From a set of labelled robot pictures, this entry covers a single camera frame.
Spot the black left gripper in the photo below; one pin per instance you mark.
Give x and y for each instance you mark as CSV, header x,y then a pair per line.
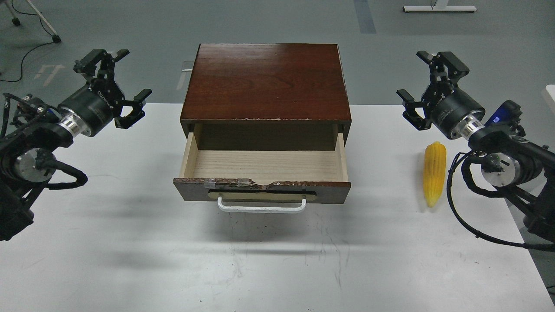
x,y
90,109

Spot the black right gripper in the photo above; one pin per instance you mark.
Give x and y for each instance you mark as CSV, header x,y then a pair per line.
x,y
445,111

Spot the yellow corn cob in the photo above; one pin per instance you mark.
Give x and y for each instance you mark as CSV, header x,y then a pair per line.
x,y
434,172

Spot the wooden drawer with white handle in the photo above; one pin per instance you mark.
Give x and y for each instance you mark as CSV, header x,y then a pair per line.
x,y
263,181

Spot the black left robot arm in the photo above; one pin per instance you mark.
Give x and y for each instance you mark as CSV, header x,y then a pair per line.
x,y
31,131

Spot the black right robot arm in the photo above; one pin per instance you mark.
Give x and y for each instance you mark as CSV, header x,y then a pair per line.
x,y
501,163

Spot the white table leg base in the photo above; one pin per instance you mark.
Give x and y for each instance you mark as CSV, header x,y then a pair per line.
x,y
439,6

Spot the dark wooden cabinet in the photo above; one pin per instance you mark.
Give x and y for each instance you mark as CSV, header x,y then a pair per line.
x,y
282,83

